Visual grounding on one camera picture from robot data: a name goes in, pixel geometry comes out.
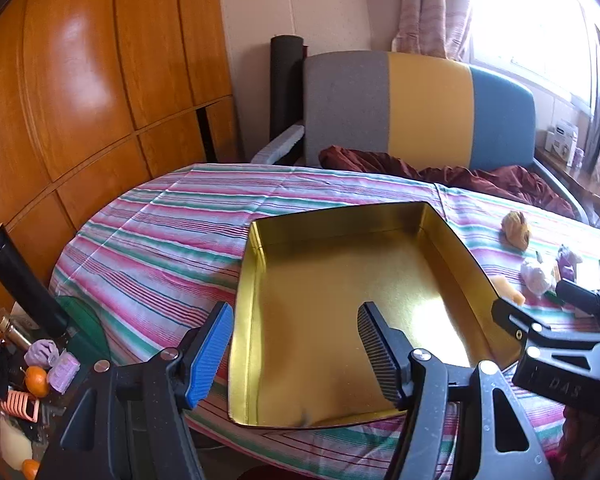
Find bright window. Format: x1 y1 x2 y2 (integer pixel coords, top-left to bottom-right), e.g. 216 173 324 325
467 0 600 116

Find black tube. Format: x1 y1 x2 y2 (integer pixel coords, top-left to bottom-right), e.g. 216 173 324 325
0 223 71 341

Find striped bed sheet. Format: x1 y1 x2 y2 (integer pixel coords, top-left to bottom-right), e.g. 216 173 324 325
49 162 600 480

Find black rolled mat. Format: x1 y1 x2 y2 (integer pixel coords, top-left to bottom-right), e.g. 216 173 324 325
270 35 306 146

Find white plastic-wrapped bundle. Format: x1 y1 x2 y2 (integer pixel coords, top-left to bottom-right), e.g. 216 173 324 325
521 255 556 295

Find green plastic object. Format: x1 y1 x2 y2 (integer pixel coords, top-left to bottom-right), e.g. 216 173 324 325
55 296 112 366

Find pink plastic clip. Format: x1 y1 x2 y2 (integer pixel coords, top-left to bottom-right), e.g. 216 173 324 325
2 390 41 423

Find gold tin box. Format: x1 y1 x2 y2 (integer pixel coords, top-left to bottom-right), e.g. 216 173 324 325
227 201 523 430

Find gold-capped bottle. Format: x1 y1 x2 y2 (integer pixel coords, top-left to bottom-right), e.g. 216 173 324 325
0 310 33 351

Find maroon blanket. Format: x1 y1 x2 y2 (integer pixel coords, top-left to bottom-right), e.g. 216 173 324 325
319 145 576 218

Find white padded bed rail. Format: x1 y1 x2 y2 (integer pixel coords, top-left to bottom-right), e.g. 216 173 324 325
250 125 306 166

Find purple item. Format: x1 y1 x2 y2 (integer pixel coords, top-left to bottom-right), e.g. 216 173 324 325
555 245 584 281

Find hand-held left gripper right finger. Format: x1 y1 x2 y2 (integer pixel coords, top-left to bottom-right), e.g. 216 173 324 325
356 301 553 480

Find grey bed rail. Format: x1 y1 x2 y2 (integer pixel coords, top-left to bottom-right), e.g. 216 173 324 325
532 157 591 223

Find yellow knit sock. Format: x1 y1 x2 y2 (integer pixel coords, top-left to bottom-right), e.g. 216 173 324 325
502 211 532 250

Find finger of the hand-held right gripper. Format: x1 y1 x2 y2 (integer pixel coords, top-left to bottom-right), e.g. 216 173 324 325
491 298 600 358
555 280 600 333

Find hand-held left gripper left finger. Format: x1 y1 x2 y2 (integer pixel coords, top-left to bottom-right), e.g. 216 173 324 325
37 301 236 480

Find pink patterned curtain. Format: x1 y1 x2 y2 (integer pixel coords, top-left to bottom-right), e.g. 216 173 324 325
392 0 476 61

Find white cardboard box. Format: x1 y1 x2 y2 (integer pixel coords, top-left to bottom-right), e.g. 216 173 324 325
545 120 580 166

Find wooden wardrobe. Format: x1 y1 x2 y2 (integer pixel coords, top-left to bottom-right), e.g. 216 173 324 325
0 0 241 341

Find wooden desk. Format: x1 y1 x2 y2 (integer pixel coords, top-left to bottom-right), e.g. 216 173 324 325
535 145 600 233

